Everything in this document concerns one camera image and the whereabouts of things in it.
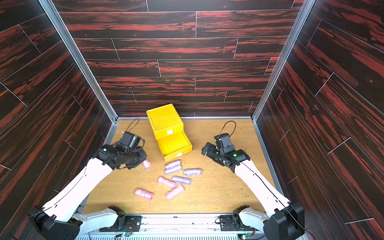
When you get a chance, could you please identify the pink roll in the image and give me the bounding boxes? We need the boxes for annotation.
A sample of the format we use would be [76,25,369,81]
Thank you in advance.
[166,185,184,201]
[143,160,151,169]
[135,188,154,201]
[158,177,176,189]

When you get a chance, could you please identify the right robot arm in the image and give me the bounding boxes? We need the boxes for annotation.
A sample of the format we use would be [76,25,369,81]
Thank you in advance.
[202,143,305,240]

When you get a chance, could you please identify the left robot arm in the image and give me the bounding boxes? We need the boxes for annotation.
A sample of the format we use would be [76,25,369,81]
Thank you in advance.
[28,142,147,240]

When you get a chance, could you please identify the yellow drawer cabinet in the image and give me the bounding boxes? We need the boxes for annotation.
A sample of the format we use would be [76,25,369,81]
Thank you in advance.
[146,103,184,151]

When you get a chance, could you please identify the purple roll middle right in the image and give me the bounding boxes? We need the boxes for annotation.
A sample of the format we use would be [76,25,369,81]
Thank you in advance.
[183,168,203,176]

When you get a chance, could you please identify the purple roll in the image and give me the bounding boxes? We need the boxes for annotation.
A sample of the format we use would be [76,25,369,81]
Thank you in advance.
[172,176,192,185]
[165,165,182,175]
[183,168,203,176]
[165,160,181,169]

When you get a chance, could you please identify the purple roll upper back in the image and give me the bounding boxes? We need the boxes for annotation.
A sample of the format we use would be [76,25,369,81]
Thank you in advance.
[165,160,181,169]

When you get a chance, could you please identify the purple roll upper front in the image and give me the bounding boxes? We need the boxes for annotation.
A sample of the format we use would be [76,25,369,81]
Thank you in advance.
[165,165,182,175]

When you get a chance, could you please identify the purple roll lower centre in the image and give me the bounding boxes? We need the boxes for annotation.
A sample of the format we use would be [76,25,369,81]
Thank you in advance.
[172,176,192,185]

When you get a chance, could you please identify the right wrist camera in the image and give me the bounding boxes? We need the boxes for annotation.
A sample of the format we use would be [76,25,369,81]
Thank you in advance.
[214,133,235,152]

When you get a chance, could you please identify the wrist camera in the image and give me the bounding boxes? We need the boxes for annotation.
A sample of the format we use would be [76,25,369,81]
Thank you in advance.
[120,131,142,149]
[214,133,235,152]

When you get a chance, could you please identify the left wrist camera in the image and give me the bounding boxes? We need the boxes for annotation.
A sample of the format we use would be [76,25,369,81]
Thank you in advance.
[120,131,142,149]

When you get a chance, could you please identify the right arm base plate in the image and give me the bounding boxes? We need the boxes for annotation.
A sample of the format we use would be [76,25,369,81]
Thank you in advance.
[215,215,240,232]

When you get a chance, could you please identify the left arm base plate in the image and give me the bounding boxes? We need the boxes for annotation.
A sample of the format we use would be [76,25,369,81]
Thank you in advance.
[117,215,142,233]

